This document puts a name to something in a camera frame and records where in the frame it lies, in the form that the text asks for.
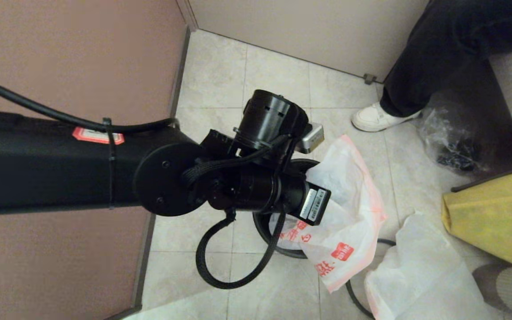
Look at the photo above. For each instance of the black round trash bin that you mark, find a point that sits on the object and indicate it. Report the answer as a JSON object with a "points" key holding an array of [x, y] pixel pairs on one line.
{"points": [[291, 254]]}

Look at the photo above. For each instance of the white sneaker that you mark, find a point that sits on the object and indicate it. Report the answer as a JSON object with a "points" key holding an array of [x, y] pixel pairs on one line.
{"points": [[374, 119]]}

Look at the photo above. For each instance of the clear plastic bag dark contents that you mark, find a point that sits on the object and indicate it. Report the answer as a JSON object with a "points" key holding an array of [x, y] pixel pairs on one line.
{"points": [[447, 138]]}

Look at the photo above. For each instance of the person's leg in black trousers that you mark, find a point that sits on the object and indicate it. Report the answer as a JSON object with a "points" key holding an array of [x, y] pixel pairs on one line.
{"points": [[438, 53]]}

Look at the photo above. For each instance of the small metal door bracket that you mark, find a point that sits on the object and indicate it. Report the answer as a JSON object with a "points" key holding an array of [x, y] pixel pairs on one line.
{"points": [[369, 79]]}

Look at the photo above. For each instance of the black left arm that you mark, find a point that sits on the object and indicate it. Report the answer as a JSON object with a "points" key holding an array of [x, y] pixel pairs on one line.
{"points": [[38, 169]]}

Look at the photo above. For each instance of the translucent red-print trash bag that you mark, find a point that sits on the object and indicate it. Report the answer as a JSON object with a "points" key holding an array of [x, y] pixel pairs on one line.
{"points": [[425, 275]]}

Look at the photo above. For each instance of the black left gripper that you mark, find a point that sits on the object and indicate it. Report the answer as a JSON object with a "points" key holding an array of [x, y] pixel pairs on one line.
{"points": [[309, 200]]}

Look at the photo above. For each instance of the grey door frame post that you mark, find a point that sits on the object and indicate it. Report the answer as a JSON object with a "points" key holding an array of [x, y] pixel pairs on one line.
{"points": [[188, 11]]}

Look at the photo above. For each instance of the yellow bag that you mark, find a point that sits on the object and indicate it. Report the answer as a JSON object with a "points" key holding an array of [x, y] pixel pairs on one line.
{"points": [[491, 218]]}

